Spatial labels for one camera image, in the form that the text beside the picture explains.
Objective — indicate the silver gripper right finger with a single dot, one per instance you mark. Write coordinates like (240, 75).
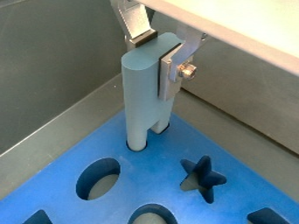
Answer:
(174, 63)

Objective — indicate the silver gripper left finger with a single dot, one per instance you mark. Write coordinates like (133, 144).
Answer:
(130, 15)

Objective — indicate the blue shape-sorter block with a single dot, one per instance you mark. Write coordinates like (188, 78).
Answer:
(181, 178)

